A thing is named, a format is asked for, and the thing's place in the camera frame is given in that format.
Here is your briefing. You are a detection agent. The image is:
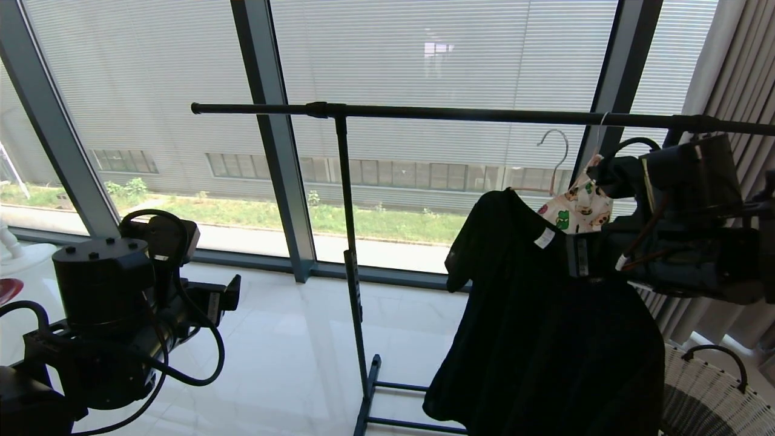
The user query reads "pink clothes hanger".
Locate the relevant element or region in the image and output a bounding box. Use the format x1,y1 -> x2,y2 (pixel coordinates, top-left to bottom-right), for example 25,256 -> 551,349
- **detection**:
510,129 -> 571,196
595,112 -> 610,159

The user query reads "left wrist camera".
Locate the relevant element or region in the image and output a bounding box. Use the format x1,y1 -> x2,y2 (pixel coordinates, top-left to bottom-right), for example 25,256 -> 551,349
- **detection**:
199,274 -> 242,329

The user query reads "beige curtain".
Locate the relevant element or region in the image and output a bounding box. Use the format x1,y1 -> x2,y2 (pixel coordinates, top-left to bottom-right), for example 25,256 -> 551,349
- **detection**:
630,0 -> 775,364

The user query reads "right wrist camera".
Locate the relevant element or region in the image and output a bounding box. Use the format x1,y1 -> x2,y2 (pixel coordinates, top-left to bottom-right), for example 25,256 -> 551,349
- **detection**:
566,232 -> 607,279

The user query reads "red round-base stand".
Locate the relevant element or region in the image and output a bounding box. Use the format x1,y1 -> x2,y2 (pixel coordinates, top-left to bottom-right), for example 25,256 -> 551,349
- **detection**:
0,278 -> 25,308

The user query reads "black garment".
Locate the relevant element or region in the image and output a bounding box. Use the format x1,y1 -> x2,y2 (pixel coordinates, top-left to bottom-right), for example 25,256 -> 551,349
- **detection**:
423,189 -> 667,436

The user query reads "white laundry basket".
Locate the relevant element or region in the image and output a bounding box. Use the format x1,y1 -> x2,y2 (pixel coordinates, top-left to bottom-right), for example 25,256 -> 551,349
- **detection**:
659,344 -> 775,436

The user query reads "black clothes rack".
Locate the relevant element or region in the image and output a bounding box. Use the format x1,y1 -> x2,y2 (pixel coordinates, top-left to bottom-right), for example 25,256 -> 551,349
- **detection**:
191,102 -> 775,436

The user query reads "window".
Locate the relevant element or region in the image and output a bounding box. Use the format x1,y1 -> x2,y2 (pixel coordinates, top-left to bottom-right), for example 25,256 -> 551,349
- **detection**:
0,0 -> 720,292

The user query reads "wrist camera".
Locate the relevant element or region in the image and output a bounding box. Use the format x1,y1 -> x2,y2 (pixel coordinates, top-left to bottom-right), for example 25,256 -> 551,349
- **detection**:
199,274 -> 242,329
566,232 -> 607,279

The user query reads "white round-base stand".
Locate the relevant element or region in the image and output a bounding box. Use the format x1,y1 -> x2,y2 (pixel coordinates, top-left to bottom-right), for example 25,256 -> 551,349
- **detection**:
0,219 -> 59,277

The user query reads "cream printed garment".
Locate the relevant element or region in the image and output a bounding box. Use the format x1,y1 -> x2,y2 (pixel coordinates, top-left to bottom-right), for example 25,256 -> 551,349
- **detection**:
538,154 -> 614,236

